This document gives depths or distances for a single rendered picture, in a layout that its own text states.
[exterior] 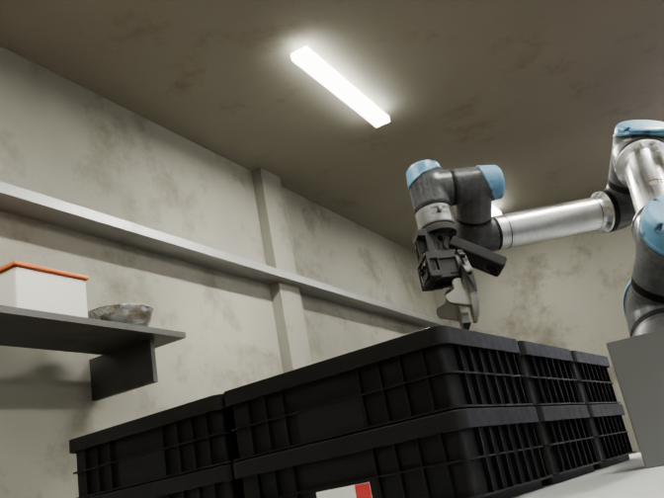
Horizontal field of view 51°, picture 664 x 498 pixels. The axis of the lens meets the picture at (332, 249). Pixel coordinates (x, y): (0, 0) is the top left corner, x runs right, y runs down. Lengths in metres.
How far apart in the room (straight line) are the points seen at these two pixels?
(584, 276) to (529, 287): 0.65
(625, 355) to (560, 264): 7.52
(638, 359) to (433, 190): 0.51
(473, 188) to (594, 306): 7.14
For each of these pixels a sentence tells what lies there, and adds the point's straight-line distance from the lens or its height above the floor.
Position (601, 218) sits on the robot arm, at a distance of 1.64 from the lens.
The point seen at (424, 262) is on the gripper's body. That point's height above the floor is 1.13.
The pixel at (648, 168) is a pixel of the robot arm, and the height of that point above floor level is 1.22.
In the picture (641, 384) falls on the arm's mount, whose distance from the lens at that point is 1.18.
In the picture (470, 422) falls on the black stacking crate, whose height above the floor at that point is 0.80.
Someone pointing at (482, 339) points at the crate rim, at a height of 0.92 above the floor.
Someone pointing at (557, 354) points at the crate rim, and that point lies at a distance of 1.38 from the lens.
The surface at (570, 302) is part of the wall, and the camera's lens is 8.59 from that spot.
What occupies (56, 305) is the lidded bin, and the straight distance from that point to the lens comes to 3.28.
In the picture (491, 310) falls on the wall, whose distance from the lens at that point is 8.81.
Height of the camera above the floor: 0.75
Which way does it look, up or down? 19 degrees up
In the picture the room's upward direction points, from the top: 11 degrees counter-clockwise
